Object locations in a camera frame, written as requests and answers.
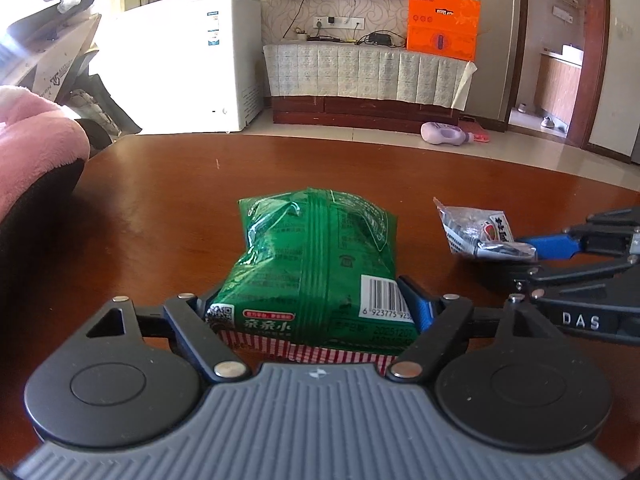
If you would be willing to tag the white chest freezer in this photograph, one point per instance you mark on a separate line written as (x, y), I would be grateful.
(186, 66)

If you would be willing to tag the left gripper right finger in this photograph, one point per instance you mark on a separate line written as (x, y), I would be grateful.
(447, 324)

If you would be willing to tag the green snack bag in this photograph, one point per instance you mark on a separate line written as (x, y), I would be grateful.
(319, 275)

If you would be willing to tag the clear nut snack bag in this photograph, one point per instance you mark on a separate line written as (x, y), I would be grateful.
(482, 234)

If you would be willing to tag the pink sleeve forearm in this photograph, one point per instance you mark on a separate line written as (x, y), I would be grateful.
(43, 153)

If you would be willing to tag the white wall power strip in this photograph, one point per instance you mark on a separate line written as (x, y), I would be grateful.
(338, 22)

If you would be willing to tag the purple detergent bottle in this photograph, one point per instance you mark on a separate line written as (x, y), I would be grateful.
(436, 133)

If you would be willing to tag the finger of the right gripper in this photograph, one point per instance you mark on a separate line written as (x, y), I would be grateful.
(590, 272)
(612, 233)

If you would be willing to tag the tv cabinet with lace cloth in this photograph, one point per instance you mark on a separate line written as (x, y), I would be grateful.
(373, 87)

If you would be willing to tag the orange cardboard box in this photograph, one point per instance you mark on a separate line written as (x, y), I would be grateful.
(447, 28)

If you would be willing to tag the scooter by window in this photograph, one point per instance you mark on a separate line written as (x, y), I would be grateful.
(49, 53)

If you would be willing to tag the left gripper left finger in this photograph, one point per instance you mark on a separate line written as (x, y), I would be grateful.
(176, 320)

